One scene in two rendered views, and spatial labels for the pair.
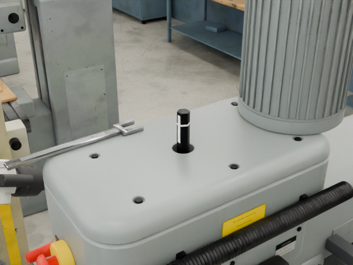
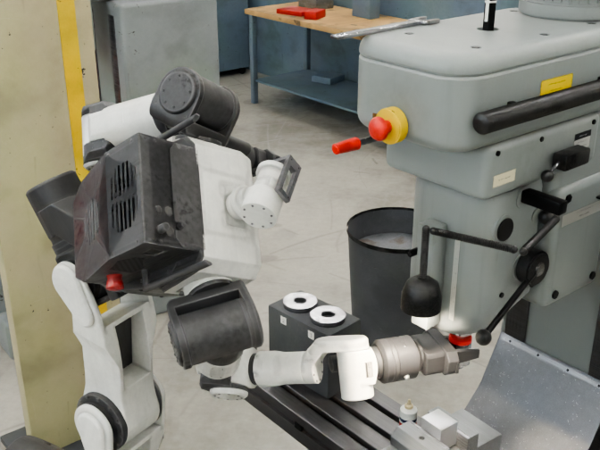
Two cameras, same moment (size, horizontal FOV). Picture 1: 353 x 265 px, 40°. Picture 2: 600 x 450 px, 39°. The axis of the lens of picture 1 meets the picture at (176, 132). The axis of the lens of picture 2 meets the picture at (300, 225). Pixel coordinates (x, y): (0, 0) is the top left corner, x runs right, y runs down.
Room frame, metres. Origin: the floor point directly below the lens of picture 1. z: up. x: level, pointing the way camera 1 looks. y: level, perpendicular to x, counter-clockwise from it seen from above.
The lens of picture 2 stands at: (-0.72, 0.46, 2.17)
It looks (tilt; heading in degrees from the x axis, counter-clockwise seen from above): 24 degrees down; 354
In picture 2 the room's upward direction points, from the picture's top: straight up
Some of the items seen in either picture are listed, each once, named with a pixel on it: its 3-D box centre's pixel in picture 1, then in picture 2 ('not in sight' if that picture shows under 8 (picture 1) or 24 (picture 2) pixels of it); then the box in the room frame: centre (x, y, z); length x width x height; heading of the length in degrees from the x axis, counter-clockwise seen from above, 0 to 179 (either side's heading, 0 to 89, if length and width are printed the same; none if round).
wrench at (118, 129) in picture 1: (76, 143); (385, 28); (0.71, 0.17, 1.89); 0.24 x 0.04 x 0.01; 126
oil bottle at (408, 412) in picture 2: not in sight; (408, 419); (0.85, 0.05, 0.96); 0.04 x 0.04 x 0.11
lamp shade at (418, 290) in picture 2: not in sight; (421, 292); (0.56, 0.12, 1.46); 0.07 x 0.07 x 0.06
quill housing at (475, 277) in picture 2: not in sight; (470, 245); (0.71, -0.02, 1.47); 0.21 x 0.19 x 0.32; 34
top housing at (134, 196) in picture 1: (189, 183); (489, 72); (0.71, -0.02, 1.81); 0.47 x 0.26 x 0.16; 124
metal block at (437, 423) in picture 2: not in sight; (438, 430); (0.74, 0.01, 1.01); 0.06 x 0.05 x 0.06; 31
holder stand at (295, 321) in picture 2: not in sight; (313, 340); (1.14, 0.24, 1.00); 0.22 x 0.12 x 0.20; 39
